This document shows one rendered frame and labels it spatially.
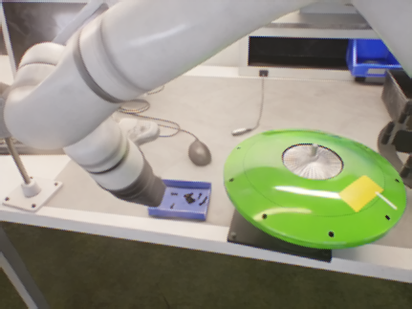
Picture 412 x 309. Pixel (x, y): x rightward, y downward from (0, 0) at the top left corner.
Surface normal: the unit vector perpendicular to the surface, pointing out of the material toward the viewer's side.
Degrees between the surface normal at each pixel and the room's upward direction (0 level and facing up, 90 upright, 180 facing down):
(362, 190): 14
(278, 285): 0
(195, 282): 0
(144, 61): 98
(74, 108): 108
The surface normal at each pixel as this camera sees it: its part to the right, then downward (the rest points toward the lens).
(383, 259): -0.03, -0.80
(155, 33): -0.06, 0.33
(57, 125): 0.18, 0.76
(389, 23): -0.58, 0.73
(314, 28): -0.20, 0.59
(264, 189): -0.33, -0.62
